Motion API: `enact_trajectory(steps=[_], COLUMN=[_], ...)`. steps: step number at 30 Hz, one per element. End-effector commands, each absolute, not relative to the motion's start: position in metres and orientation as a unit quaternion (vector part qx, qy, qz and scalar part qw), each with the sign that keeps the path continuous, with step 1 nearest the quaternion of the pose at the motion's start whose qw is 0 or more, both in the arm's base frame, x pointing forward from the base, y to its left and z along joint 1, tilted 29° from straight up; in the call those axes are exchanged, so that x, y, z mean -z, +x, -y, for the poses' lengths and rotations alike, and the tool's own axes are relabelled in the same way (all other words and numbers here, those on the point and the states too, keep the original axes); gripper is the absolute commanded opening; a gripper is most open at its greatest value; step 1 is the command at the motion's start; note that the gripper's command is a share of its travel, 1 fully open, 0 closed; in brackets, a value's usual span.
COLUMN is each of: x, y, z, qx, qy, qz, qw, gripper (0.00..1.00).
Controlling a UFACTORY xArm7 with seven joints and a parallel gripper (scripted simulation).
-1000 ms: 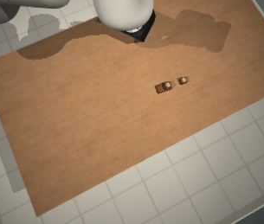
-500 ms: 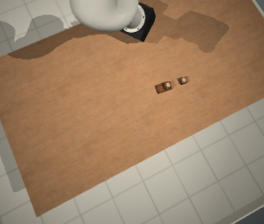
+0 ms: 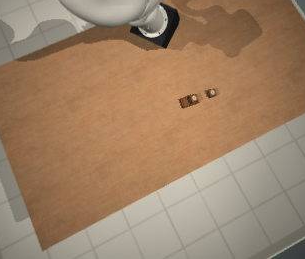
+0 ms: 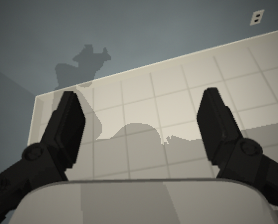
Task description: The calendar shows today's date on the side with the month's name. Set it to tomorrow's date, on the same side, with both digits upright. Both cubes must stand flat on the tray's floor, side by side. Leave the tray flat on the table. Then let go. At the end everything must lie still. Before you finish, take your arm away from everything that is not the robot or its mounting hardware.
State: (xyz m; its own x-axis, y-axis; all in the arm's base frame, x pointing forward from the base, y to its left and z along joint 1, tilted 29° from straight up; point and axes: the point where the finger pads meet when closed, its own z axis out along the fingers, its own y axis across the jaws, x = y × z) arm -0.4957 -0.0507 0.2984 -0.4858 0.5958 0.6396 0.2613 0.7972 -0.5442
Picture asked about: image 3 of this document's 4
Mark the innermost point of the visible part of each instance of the brown calendar cube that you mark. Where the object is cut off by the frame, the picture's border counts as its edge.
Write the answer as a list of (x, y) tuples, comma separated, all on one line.
[(193, 99), (211, 93)]

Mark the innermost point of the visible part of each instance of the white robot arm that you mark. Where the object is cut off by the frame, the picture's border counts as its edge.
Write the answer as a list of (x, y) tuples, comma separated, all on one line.
[(114, 13)]

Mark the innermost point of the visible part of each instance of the brown wooden tray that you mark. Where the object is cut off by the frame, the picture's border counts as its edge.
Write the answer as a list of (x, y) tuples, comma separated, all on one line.
[(185, 102)]

